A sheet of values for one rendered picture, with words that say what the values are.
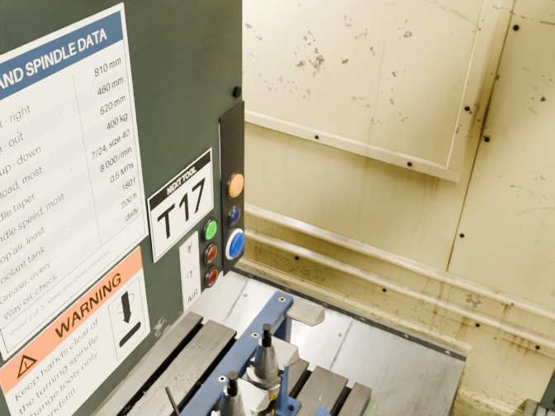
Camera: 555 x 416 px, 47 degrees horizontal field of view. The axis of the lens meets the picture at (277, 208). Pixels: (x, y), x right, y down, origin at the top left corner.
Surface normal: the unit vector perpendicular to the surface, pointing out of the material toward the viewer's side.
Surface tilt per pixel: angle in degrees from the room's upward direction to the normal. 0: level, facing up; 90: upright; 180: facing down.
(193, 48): 90
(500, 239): 90
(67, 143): 90
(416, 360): 24
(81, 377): 90
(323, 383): 0
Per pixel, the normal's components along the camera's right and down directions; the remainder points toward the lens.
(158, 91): 0.88, 0.30
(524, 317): -0.47, 0.51
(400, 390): -0.15, -0.52
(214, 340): 0.04, -0.80
